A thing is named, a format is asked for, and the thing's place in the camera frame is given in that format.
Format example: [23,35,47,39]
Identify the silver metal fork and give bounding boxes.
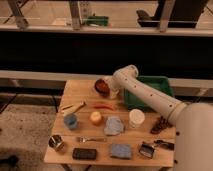
[76,137,107,143]

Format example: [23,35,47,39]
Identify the green object on shelf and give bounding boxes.
[86,16,109,26]

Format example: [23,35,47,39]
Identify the small metal tin can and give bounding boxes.
[48,135,64,151]

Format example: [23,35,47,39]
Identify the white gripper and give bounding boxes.
[104,76,120,99]

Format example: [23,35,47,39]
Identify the yellow-handled peeler tool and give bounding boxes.
[62,102,86,116]

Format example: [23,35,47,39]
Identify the red chili pepper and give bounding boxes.
[94,105,114,110]

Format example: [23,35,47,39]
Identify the crumpled light blue cloth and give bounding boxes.
[104,116,124,136]

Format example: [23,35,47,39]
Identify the red bowl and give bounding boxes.
[94,79,110,94]

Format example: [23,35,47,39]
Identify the blue plastic cup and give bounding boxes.
[64,114,77,129]

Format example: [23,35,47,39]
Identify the blue rectangular sponge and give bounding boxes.
[110,144,132,159]

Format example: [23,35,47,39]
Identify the brown grape bunch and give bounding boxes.
[150,117,172,134]

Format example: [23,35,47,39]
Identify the green plastic tray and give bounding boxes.
[124,76,174,110]

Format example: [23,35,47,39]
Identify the black rectangular sponge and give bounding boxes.
[72,148,97,160]

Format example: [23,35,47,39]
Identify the black chair base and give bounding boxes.
[136,0,209,28]

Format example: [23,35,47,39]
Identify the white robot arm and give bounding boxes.
[104,65,213,171]

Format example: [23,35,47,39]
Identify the yellow orange fruit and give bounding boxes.
[90,112,103,125]

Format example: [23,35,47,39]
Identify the white lidded container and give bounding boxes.
[129,109,145,128]

